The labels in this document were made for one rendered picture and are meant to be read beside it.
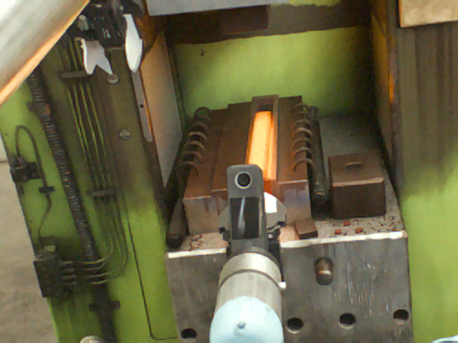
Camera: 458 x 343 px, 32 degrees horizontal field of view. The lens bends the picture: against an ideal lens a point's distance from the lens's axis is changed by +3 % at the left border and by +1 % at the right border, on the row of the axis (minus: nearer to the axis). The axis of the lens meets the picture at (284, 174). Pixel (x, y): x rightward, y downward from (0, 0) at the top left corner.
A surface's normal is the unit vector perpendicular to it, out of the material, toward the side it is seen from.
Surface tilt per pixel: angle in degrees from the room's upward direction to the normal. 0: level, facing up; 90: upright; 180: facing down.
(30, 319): 0
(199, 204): 90
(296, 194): 90
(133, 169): 90
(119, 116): 90
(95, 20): 117
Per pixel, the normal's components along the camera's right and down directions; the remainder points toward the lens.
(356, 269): 0.00, 0.41
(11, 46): 0.93, -0.02
